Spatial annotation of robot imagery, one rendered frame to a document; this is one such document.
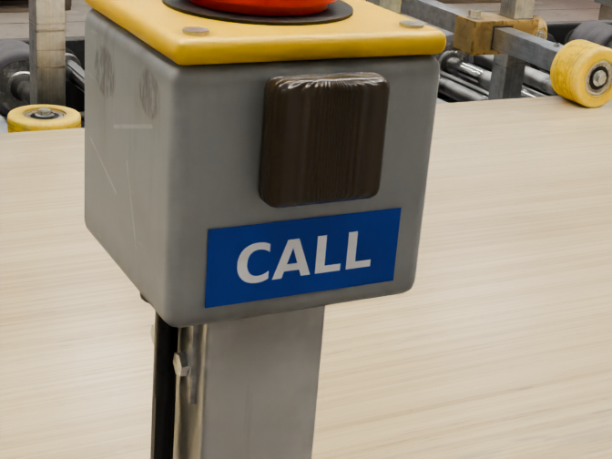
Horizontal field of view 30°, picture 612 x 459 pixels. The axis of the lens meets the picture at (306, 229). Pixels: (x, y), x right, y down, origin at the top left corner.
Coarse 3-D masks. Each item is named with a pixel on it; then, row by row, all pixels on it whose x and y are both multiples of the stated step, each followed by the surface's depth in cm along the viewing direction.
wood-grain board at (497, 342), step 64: (448, 128) 136; (512, 128) 138; (576, 128) 140; (0, 192) 105; (64, 192) 106; (448, 192) 114; (512, 192) 116; (576, 192) 117; (0, 256) 92; (64, 256) 93; (448, 256) 99; (512, 256) 100; (576, 256) 101; (0, 320) 81; (64, 320) 82; (128, 320) 83; (384, 320) 86; (448, 320) 87; (512, 320) 88; (576, 320) 88; (0, 384) 73; (64, 384) 74; (128, 384) 74; (320, 384) 76; (384, 384) 77; (448, 384) 77; (512, 384) 78; (576, 384) 79; (0, 448) 66; (64, 448) 67; (128, 448) 67; (320, 448) 69; (384, 448) 69; (448, 448) 70; (512, 448) 70; (576, 448) 71
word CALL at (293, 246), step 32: (256, 224) 27; (288, 224) 27; (320, 224) 28; (352, 224) 28; (384, 224) 28; (224, 256) 27; (256, 256) 27; (288, 256) 27; (320, 256) 28; (352, 256) 28; (384, 256) 29; (224, 288) 27; (256, 288) 27; (288, 288) 28; (320, 288) 28
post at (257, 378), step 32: (160, 320) 30; (256, 320) 30; (288, 320) 30; (320, 320) 31; (160, 352) 31; (224, 352) 30; (256, 352) 30; (288, 352) 31; (320, 352) 31; (160, 384) 31; (224, 384) 30; (256, 384) 31; (288, 384) 31; (160, 416) 32; (192, 416) 31; (224, 416) 31; (256, 416) 31; (288, 416) 32; (160, 448) 32; (192, 448) 31; (224, 448) 31; (256, 448) 32; (288, 448) 32
